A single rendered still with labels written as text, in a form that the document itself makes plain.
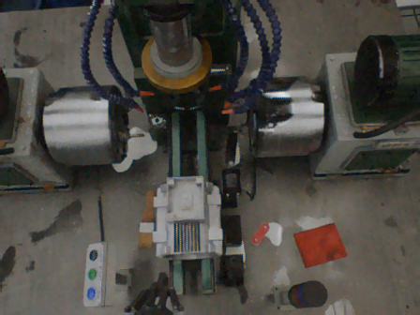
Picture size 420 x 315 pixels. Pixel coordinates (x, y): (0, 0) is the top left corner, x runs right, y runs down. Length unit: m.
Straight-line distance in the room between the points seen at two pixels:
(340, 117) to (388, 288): 0.61
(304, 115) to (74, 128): 0.66
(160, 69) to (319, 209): 0.77
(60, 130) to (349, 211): 0.99
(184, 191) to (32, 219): 0.65
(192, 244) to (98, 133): 0.42
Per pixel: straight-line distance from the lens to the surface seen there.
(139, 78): 1.27
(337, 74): 1.28
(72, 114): 1.24
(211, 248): 1.13
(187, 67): 1.02
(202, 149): 1.39
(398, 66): 1.11
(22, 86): 1.34
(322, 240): 1.46
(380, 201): 1.56
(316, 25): 1.84
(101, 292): 1.17
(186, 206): 1.10
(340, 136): 1.19
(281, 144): 1.22
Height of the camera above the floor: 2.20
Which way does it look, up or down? 70 degrees down
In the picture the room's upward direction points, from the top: 4 degrees counter-clockwise
